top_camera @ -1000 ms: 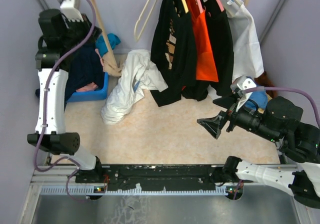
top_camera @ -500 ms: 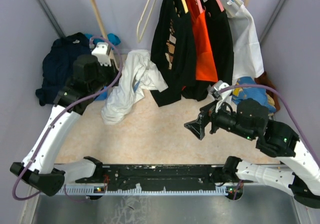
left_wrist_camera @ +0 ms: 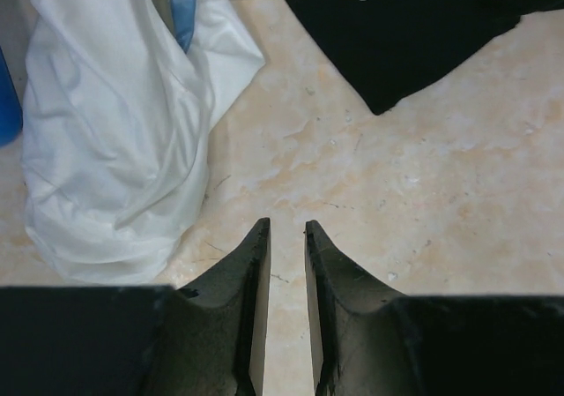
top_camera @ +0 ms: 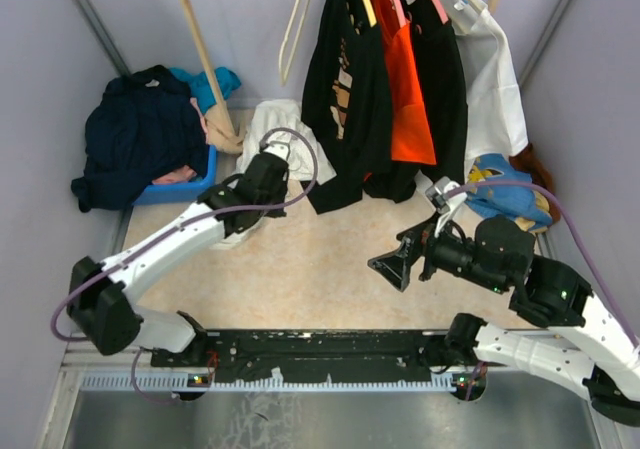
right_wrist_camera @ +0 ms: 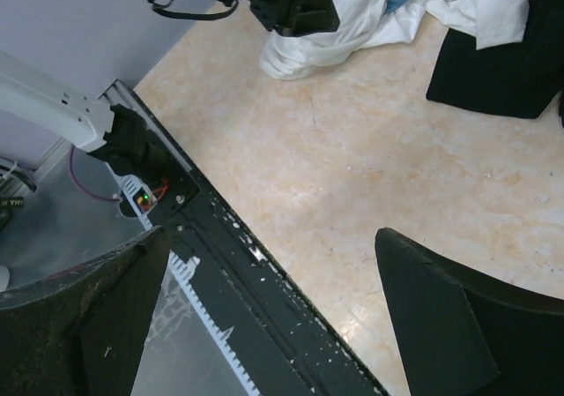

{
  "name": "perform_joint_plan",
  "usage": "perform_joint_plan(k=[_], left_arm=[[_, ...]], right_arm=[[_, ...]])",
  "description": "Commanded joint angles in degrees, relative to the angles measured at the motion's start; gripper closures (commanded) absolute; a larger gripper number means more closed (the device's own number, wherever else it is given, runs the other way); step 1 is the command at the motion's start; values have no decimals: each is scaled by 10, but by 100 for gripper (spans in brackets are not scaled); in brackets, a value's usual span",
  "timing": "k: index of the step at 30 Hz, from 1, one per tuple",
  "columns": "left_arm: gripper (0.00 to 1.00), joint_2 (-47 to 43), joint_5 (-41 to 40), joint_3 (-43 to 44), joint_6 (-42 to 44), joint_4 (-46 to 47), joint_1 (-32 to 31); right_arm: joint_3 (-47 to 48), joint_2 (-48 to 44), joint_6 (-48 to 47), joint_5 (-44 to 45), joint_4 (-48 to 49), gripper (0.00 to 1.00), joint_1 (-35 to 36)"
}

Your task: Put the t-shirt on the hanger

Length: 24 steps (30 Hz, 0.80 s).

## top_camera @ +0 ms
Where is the white hanging shirt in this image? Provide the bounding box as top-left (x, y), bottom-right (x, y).
top-left (440, 0), bottom-right (529, 181)

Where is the brown garment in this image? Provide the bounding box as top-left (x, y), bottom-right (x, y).
top-left (509, 143), bottom-right (561, 233)

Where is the beige garment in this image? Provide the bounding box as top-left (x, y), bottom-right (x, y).
top-left (204, 105), bottom-right (244, 155)

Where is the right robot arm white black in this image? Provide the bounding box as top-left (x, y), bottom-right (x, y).
top-left (367, 216), bottom-right (639, 427)

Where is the black printed hanging shirt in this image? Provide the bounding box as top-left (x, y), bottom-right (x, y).
top-left (301, 0), bottom-right (393, 214)

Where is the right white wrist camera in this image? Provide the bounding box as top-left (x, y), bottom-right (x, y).
top-left (425, 177), bottom-right (467, 238)

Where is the beige hanger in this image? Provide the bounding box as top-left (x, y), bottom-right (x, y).
top-left (277, 0), bottom-right (311, 86)

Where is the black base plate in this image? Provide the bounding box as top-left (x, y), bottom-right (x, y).
top-left (151, 329), bottom-right (477, 384)

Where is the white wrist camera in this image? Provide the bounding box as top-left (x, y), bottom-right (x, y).
top-left (425, 177), bottom-right (467, 238)
top-left (261, 141), bottom-right (292, 163)

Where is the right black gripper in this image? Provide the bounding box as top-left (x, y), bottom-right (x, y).
top-left (366, 208), bottom-right (507, 294)

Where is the teal garment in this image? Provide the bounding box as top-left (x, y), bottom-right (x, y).
top-left (170, 67), bottom-right (242, 113)

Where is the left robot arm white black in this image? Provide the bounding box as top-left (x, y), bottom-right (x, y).
top-left (66, 143), bottom-right (290, 366)

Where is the blue yellow printed garment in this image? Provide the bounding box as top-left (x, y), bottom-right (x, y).
top-left (466, 154), bottom-right (553, 233)

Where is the pink garment in basket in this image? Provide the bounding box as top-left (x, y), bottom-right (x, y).
top-left (152, 165), bottom-right (197, 185)

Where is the white t shirt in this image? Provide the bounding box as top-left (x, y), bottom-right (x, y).
top-left (209, 98), bottom-right (337, 251)

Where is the navy blue garment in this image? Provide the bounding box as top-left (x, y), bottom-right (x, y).
top-left (71, 65), bottom-right (209, 213)

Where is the blue plastic basket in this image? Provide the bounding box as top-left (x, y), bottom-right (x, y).
top-left (133, 146), bottom-right (217, 206)

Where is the orange hanging shirt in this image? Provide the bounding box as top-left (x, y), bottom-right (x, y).
top-left (370, 0), bottom-right (437, 165)

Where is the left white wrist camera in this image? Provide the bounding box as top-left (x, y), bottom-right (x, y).
top-left (261, 141), bottom-right (292, 163)

